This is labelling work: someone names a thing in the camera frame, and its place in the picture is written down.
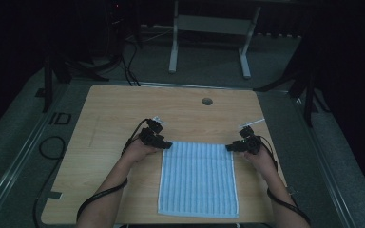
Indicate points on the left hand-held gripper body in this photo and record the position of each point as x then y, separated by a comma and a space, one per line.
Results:
150, 136

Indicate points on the blue striped towel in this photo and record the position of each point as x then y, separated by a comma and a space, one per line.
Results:
198, 180

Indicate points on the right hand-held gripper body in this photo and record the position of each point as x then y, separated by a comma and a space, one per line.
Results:
253, 144

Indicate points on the person's right hand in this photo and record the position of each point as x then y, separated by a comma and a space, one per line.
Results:
263, 163

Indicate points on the person's left hand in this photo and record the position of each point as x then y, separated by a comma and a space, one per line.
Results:
138, 153

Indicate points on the black metal stand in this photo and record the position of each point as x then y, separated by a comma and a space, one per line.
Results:
48, 82
309, 95

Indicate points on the black rectangular floor bracket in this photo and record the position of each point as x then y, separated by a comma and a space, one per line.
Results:
61, 118

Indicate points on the white metal desk frame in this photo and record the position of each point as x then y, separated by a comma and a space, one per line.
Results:
214, 24

